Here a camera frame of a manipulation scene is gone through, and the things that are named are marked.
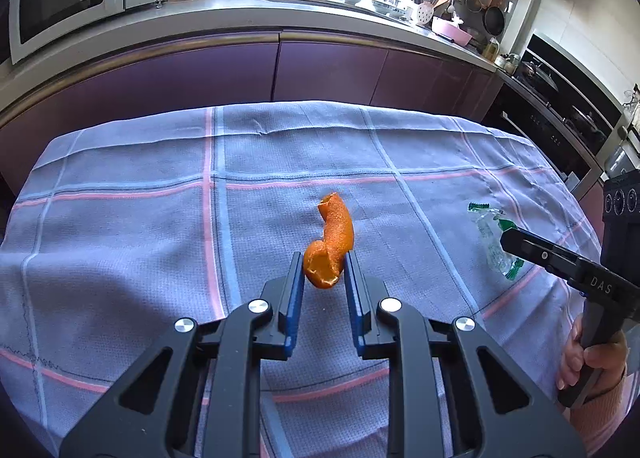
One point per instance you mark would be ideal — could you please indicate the black cooking pot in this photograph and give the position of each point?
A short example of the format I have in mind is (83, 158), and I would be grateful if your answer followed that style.
(536, 73)

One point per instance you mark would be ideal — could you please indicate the person's right forearm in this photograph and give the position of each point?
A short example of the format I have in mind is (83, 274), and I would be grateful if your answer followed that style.
(600, 418)

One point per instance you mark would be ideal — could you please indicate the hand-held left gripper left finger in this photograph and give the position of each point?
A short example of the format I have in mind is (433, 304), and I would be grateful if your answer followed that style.
(292, 308)

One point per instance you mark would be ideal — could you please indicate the purple base cabinets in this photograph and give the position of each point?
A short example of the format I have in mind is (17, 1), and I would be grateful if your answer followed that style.
(200, 72)

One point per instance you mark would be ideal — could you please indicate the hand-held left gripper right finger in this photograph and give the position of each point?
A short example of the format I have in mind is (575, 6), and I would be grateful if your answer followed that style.
(356, 308)

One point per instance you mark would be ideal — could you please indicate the pink basin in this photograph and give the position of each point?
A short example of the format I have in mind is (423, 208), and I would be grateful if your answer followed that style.
(450, 31)

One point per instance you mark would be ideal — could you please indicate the purple checked tablecloth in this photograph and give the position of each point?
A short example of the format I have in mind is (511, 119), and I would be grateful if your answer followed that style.
(150, 238)

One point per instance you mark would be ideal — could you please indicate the polka dot utensil holder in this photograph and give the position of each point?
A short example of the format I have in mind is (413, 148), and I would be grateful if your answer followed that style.
(423, 13)

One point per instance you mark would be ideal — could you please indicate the white patterned bowl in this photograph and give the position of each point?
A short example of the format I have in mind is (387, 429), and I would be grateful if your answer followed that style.
(386, 7)

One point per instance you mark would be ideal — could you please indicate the clear wrapper cow cartoon print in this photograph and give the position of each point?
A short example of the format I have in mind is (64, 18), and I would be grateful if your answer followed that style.
(492, 243)

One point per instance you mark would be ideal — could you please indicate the person's right hand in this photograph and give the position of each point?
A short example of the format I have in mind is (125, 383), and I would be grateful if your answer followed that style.
(605, 350)

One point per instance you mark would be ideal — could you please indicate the oil bottle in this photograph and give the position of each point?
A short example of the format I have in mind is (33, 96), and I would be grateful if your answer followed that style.
(491, 50)

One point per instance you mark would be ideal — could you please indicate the small glass jar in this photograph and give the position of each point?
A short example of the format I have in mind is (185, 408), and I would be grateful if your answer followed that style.
(510, 63)

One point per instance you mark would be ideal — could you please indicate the orange peel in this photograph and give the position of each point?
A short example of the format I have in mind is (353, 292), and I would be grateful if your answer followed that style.
(332, 238)

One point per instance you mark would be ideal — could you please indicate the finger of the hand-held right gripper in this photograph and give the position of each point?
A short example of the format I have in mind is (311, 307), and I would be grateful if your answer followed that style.
(530, 245)

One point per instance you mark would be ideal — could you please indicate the black frying pan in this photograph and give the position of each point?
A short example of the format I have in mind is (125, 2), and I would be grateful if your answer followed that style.
(494, 20)

